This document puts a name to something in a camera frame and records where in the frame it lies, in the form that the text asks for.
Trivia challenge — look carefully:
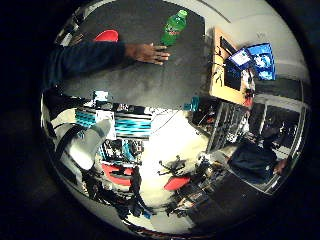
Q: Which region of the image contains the laptop with blue screen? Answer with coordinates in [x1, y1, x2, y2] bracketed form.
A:
[227, 48, 255, 69]

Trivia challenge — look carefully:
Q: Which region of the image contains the metal shelf rack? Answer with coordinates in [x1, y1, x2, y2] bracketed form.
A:
[205, 99, 250, 153]

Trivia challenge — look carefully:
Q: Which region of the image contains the computer monitor with blue screen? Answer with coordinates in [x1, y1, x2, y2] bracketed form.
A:
[247, 42, 277, 82]

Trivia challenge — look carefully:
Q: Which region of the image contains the wooden desk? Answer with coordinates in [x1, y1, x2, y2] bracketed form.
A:
[208, 27, 255, 108]

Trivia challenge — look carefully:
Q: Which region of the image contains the red office chair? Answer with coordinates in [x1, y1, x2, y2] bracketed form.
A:
[163, 175, 192, 192]
[100, 162, 136, 187]

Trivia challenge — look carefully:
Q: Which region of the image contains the green plastic soda bottle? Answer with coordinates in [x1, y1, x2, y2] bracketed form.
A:
[159, 9, 189, 47]

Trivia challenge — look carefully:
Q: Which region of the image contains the seated person in dark clothes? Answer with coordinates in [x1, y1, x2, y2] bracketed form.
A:
[228, 139, 289, 186]

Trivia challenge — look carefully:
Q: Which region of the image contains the teal and black striped box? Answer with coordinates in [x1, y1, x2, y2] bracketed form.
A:
[74, 109, 153, 139]

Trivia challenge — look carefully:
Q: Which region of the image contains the red cup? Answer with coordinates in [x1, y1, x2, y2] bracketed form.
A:
[92, 29, 120, 43]

